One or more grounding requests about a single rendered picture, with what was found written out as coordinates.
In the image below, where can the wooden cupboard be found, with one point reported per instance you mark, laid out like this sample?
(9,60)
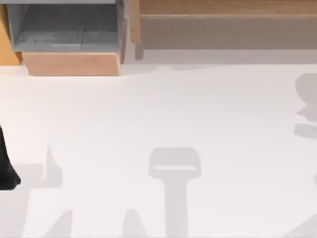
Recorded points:
(6,37)

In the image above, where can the pale wooden drawer front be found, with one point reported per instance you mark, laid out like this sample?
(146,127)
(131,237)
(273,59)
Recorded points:
(71,64)

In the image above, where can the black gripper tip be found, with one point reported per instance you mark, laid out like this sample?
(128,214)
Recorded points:
(6,171)

